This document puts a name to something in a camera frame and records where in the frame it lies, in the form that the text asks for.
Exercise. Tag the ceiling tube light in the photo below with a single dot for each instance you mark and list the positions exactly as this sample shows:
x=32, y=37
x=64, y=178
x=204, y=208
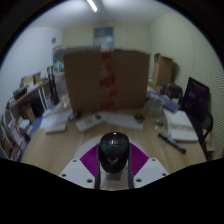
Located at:
x=92, y=5

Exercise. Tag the large brown cardboard box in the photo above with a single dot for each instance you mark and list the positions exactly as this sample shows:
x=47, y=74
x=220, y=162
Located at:
x=83, y=80

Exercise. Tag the clear plastic container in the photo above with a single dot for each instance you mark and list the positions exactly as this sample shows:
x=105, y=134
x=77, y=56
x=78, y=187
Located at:
x=155, y=106

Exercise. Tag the round wall clock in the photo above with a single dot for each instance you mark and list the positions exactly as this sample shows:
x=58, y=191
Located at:
x=53, y=40

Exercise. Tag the window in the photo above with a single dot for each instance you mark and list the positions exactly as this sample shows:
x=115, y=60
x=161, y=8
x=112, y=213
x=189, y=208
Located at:
x=103, y=35

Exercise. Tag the tall open cardboard box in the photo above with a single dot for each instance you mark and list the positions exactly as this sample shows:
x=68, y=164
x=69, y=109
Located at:
x=163, y=70

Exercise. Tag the black computer mouse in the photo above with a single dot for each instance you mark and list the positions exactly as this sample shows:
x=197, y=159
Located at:
x=114, y=151

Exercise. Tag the black marker pen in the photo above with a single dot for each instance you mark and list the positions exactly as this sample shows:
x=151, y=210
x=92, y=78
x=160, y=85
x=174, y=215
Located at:
x=171, y=143

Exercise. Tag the white shelf unit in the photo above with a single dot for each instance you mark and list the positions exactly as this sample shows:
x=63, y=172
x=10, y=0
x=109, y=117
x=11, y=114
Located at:
x=23, y=116

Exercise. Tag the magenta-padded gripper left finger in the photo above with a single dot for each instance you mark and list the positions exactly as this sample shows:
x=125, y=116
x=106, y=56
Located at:
x=78, y=171

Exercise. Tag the blue book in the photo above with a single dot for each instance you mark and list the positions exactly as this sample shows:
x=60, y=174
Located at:
x=170, y=105

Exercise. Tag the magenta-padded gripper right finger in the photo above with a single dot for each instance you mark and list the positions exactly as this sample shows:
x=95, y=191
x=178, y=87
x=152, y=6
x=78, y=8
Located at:
x=150, y=171

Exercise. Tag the black office chair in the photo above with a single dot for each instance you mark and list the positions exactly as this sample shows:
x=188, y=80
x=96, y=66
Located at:
x=198, y=100

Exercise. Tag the white book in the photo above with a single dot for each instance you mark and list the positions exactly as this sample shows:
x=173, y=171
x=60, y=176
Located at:
x=181, y=126

